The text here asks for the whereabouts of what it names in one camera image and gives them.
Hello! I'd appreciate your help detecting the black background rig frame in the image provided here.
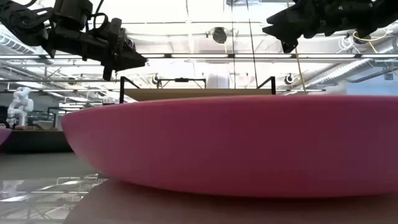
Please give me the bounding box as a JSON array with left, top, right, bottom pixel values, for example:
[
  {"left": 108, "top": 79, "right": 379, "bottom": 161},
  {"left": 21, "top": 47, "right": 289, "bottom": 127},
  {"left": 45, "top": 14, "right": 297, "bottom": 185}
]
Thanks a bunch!
[{"left": 157, "top": 77, "right": 207, "bottom": 90}]

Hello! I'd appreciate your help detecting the purple plate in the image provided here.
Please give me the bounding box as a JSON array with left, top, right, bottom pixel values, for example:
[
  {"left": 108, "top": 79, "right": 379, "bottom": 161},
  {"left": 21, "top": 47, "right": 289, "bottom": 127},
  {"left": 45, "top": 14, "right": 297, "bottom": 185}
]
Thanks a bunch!
[{"left": 0, "top": 127, "right": 12, "bottom": 147}]

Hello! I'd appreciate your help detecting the wooden shelf with black frame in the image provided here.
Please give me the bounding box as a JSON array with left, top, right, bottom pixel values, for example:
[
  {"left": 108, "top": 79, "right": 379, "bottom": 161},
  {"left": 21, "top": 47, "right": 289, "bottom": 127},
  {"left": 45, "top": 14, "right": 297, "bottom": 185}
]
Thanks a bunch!
[{"left": 119, "top": 76, "right": 277, "bottom": 104}]

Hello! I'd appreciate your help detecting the black cable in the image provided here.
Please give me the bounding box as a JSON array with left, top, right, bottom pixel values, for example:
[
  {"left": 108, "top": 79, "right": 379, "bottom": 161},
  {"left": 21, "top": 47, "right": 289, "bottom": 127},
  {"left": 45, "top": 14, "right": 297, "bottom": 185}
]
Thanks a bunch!
[{"left": 246, "top": 0, "right": 259, "bottom": 88}]

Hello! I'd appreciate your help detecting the black background table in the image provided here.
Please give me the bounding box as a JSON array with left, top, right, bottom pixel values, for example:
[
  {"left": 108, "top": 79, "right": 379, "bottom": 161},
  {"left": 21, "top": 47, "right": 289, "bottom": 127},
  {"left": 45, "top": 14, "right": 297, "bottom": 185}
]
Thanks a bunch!
[{"left": 0, "top": 129, "right": 74, "bottom": 153}]

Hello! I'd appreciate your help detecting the yellow cable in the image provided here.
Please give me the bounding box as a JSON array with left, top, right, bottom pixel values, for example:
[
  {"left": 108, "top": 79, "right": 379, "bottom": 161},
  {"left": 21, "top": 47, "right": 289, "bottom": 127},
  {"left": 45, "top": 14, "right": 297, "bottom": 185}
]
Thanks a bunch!
[{"left": 285, "top": 0, "right": 308, "bottom": 95}]

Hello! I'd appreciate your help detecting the silver ventilation duct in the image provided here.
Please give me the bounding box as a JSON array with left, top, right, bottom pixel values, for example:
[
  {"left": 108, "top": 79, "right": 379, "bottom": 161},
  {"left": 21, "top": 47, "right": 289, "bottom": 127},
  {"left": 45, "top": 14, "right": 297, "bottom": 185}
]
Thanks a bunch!
[{"left": 306, "top": 40, "right": 398, "bottom": 91}]

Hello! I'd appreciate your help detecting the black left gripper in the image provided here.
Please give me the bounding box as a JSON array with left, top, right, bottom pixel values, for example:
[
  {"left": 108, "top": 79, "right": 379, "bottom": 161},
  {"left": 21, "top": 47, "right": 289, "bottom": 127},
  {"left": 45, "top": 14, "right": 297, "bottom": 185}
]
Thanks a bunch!
[{"left": 46, "top": 17, "right": 148, "bottom": 81}]

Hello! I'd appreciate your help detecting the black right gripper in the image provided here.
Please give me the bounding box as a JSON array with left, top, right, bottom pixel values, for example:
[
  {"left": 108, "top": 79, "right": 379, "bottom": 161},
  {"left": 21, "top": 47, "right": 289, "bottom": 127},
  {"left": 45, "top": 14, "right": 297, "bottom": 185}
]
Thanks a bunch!
[{"left": 262, "top": 0, "right": 377, "bottom": 54}]

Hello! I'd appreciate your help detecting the pink plate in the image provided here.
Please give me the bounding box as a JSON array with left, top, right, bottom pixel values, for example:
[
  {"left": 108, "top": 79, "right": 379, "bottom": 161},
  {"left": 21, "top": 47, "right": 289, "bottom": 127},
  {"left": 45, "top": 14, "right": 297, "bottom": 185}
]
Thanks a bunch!
[{"left": 61, "top": 95, "right": 398, "bottom": 199}]

